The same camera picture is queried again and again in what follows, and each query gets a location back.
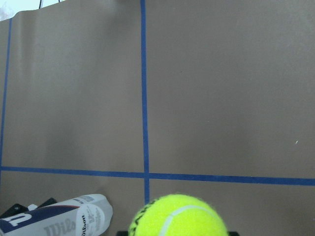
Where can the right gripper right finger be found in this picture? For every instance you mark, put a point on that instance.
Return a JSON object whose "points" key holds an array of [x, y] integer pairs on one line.
{"points": [[233, 233]]}

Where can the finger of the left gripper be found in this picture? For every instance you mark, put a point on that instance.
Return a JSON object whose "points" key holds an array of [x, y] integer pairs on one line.
{"points": [[18, 208]]}

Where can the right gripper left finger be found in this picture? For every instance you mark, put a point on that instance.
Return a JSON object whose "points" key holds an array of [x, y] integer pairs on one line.
{"points": [[122, 233]]}

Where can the clear tennis ball can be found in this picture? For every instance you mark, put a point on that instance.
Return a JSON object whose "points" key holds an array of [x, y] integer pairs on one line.
{"points": [[87, 215]]}

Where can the yellow tennis ball Garros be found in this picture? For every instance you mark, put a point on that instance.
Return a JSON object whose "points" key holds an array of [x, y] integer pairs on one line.
{"points": [[177, 215]]}

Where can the brown paper table cover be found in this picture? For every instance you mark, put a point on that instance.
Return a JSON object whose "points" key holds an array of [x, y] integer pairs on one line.
{"points": [[136, 99]]}

